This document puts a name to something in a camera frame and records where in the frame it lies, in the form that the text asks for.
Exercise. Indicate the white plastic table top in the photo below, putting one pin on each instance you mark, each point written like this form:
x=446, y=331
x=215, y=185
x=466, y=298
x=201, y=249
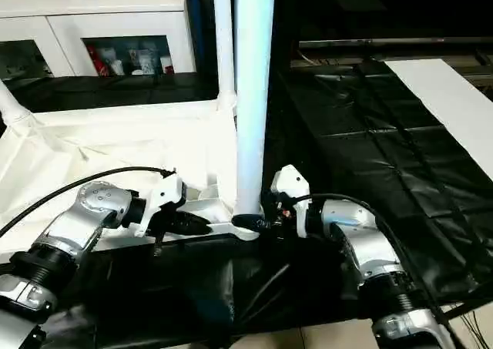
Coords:
x=115, y=141

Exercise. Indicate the white plastic table leg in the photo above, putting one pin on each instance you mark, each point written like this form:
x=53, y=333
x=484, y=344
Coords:
x=13, y=106
x=224, y=37
x=252, y=94

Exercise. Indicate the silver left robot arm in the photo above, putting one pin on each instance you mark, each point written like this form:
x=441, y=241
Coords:
x=88, y=210

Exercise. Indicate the black mat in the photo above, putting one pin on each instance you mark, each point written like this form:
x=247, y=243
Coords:
x=366, y=164

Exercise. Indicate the red white small bottle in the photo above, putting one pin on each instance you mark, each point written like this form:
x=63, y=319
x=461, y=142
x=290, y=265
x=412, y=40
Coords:
x=98, y=62

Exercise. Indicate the black case with gold label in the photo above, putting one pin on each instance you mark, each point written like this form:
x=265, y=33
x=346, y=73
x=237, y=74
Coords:
x=292, y=17

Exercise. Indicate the white flat sheet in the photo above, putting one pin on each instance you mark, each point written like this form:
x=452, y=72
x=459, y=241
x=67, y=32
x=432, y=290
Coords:
x=443, y=94

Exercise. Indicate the black long bar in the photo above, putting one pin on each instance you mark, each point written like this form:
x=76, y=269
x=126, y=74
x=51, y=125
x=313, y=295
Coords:
x=385, y=42

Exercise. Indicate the white cabinet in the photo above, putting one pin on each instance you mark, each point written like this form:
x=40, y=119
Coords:
x=115, y=17

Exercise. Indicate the black stand leg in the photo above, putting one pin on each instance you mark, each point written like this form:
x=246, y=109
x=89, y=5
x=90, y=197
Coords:
x=466, y=308

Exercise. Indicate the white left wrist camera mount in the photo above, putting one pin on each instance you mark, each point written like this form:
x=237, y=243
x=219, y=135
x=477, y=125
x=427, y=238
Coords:
x=165, y=189

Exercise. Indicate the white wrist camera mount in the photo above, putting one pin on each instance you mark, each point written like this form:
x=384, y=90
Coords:
x=292, y=179
x=165, y=189

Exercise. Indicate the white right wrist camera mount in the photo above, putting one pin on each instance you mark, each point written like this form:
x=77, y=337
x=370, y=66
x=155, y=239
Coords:
x=292, y=179

